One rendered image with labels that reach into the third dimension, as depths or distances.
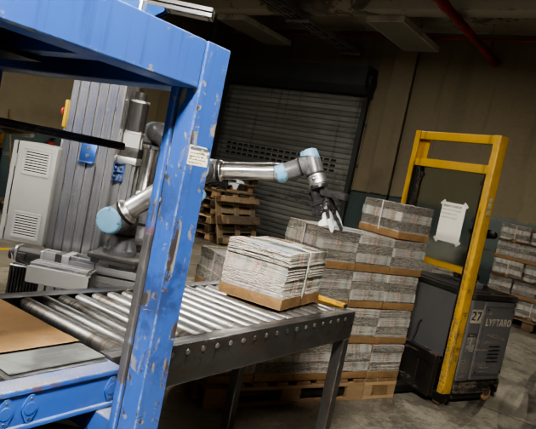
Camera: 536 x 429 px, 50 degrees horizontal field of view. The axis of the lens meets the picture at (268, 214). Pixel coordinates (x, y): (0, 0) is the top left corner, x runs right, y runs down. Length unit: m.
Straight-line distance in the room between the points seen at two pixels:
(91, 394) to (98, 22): 0.82
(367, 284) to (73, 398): 2.54
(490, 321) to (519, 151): 5.66
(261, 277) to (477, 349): 2.44
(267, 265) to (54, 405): 1.12
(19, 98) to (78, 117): 6.88
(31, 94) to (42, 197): 7.02
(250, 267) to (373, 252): 1.48
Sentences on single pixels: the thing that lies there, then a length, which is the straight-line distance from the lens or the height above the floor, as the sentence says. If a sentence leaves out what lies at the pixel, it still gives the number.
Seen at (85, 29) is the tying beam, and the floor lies 1.48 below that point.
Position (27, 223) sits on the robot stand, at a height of 0.86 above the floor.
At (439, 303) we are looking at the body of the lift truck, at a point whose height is 0.64.
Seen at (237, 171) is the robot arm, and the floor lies 1.29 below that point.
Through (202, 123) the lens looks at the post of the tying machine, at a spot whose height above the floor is 1.38.
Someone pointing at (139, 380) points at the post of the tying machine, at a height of 0.83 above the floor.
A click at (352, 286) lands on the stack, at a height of 0.74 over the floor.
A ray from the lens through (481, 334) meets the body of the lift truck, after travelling 4.37.
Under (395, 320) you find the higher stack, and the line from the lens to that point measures 3.90.
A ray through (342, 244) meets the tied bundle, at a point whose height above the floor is 0.98.
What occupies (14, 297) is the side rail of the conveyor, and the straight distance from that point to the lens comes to 1.88.
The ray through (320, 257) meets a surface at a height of 1.01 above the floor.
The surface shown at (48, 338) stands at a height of 0.80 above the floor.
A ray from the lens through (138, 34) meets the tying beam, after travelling 1.09.
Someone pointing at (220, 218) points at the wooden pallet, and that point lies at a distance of 9.38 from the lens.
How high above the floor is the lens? 1.31
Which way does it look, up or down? 4 degrees down
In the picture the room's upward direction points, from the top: 11 degrees clockwise
